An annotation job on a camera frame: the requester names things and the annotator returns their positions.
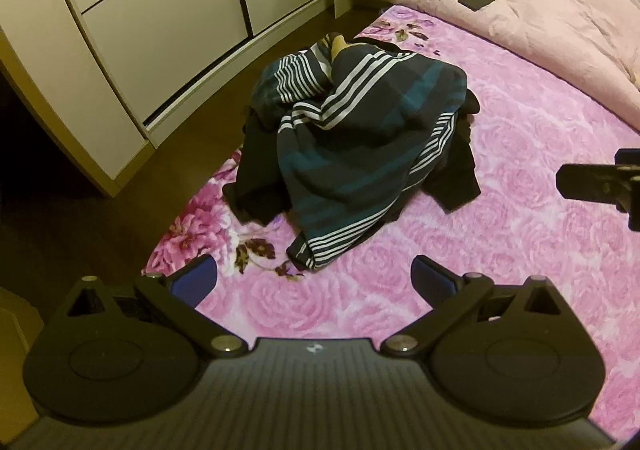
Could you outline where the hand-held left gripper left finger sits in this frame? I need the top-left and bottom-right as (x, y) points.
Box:
(66, 254), (247, 358)

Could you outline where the white sliding wardrobe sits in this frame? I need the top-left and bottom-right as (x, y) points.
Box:
(0, 0), (333, 198)

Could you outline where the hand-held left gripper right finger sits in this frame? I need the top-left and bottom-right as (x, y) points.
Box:
(382, 255), (567, 358)

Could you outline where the dark striped shirt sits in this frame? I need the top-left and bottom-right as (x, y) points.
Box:
(250, 32), (468, 272)

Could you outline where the pink floral blanket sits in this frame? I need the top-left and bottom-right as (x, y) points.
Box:
(142, 4), (640, 436)

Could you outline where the black cloth garment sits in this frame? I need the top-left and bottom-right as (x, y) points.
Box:
(222, 108), (296, 223)

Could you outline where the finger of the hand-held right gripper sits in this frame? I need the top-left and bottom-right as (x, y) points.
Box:
(556, 163), (621, 201)

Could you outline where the pale pink duvet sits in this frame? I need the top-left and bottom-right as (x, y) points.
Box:
(381, 0), (640, 104)

